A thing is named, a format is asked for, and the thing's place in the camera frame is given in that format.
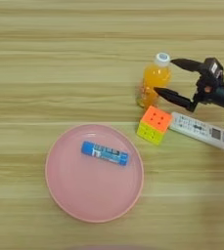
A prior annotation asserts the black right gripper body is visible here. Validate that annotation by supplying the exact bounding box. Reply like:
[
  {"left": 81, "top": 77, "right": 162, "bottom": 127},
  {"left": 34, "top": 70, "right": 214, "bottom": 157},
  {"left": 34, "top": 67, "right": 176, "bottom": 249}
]
[{"left": 192, "top": 72, "right": 224, "bottom": 111}]

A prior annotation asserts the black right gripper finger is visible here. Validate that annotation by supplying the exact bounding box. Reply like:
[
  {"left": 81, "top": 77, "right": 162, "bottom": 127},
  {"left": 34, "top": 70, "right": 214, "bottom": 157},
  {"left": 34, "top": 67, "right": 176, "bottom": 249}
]
[
  {"left": 153, "top": 86, "right": 198, "bottom": 113},
  {"left": 170, "top": 58, "right": 206, "bottom": 73}
]

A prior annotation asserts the orange juice bottle white cap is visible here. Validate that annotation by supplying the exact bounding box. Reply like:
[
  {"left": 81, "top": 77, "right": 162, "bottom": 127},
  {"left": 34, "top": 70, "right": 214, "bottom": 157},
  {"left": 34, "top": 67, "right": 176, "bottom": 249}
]
[{"left": 135, "top": 52, "right": 172, "bottom": 109}]

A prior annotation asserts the orange yellow puzzle cube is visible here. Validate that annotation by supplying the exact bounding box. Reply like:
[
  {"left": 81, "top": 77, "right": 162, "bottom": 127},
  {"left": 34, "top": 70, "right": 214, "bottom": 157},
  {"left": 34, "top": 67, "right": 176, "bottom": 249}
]
[{"left": 136, "top": 104, "right": 173, "bottom": 146}]

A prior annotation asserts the white remote control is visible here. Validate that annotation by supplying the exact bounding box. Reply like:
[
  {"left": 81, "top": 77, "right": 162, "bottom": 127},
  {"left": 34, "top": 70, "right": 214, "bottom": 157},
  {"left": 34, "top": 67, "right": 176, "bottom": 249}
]
[{"left": 168, "top": 111, "right": 224, "bottom": 150}]

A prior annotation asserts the blue glue stick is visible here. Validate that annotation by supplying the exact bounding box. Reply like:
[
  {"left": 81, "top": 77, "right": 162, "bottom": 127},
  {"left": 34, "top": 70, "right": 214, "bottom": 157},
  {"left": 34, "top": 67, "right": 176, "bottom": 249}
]
[{"left": 80, "top": 140, "right": 130, "bottom": 167}]

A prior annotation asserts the small black box white label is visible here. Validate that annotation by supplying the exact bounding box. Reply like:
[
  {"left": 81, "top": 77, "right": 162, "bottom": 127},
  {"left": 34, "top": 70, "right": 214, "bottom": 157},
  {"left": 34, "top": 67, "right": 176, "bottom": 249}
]
[{"left": 202, "top": 57, "right": 224, "bottom": 80}]

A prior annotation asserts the pink round plate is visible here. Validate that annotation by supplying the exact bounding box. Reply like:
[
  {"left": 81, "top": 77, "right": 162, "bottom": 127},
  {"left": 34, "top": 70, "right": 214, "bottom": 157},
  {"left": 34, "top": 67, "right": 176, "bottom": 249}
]
[{"left": 44, "top": 123, "right": 145, "bottom": 224}]

